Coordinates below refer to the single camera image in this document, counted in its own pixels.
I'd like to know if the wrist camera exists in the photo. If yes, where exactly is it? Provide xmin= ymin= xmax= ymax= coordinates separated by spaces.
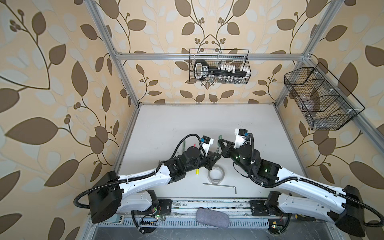
xmin=234 ymin=129 xmax=248 ymax=149
xmin=201 ymin=136 xmax=214 ymax=154

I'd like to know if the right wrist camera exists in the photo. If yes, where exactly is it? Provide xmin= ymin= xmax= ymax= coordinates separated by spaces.
xmin=234 ymin=129 xmax=248 ymax=149

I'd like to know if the grey remote device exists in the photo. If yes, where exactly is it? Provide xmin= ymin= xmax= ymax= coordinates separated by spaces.
xmin=105 ymin=214 xmax=125 ymax=224

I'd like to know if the black socket holder tool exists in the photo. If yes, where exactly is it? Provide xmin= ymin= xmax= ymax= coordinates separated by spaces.
xmin=192 ymin=60 xmax=252 ymax=82

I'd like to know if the right wire basket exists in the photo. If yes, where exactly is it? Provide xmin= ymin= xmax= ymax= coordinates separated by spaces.
xmin=284 ymin=63 xmax=366 ymax=131

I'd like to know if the back wire basket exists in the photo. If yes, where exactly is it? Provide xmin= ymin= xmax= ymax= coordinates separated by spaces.
xmin=189 ymin=48 xmax=252 ymax=85

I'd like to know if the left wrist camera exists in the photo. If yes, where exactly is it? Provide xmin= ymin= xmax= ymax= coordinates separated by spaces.
xmin=201 ymin=136 xmax=214 ymax=154

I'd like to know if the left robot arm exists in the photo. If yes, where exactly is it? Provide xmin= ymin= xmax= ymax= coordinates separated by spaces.
xmin=74 ymin=136 xmax=221 ymax=224

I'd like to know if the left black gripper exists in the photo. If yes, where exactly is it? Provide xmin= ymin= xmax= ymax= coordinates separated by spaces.
xmin=184 ymin=149 xmax=222 ymax=174

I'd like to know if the clear tape roll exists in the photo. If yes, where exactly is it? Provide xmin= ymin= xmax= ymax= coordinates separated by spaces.
xmin=208 ymin=165 xmax=225 ymax=185

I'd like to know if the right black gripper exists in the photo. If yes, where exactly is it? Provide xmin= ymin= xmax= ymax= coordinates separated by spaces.
xmin=219 ymin=138 xmax=251 ymax=175

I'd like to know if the grey fabric pouch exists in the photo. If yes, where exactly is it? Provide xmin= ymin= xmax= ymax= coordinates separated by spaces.
xmin=196 ymin=208 xmax=230 ymax=229

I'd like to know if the metal hex key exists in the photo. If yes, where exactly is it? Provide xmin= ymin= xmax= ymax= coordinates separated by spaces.
xmin=202 ymin=183 xmax=237 ymax=195

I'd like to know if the yellow black screwdriver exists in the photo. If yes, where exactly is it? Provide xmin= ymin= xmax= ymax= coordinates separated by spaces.
xmin=295 ymin=214 xmax=317 ymax=222

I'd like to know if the wire basket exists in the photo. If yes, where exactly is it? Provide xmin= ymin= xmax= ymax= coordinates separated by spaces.
xmin=284 ymin=63 xmax=366 ymax=131
xmin=189 ymin=48 xmax=252 ymax=85

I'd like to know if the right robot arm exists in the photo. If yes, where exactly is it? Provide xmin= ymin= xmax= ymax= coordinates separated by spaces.
xmin=218 ymin=129 xmax=384 ymax=238

